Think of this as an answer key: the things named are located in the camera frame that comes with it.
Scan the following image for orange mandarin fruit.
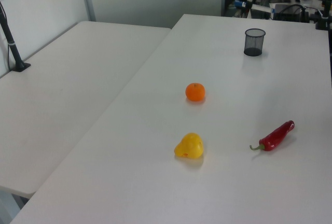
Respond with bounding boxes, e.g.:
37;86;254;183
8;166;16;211
185;82;206;102

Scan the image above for yellow bell pepper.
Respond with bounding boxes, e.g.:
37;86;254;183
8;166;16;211
173;132;204;159

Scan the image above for white side table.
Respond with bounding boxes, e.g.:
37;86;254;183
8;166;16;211
0;21;172;199

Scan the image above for black mesh pen cup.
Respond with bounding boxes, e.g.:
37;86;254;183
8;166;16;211
243;28;266;57

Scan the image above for red chili pepper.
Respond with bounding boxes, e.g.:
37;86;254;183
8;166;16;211
249;120;295;153

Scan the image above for black box device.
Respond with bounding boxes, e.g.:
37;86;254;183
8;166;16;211
273;3;305;22

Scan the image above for black clamp stand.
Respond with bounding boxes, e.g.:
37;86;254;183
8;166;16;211
314;0;332;31

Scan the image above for black camera stand pole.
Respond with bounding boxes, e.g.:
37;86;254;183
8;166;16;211
0;1;31;73

